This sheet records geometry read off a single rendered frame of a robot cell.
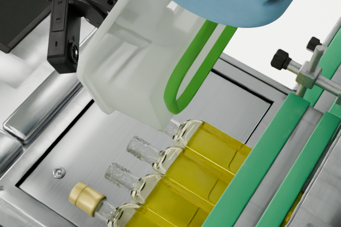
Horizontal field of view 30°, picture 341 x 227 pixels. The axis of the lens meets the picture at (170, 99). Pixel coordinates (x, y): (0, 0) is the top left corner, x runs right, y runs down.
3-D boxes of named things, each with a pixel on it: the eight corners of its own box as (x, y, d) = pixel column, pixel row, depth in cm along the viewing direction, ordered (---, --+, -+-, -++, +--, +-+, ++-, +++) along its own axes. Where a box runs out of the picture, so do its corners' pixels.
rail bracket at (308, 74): (335, 131, 97) (263, 92, 100) (372, 65, 83) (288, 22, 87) (327, 145, 96) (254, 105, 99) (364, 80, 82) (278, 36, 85)
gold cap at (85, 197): (89, 221, 91) (65, 205, 92) (102, 210, 94) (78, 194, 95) (96, 203, 89) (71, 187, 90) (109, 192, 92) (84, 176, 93)
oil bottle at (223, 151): (302, 196, 99) (184, 128, 104) (311, 180, 94) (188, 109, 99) (285, 224, 96) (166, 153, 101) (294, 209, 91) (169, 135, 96)
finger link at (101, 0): (136, 6, 74) (80, -20, 78) (129, 17, 74) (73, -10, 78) (147, 27, 79) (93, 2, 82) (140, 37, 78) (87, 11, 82)
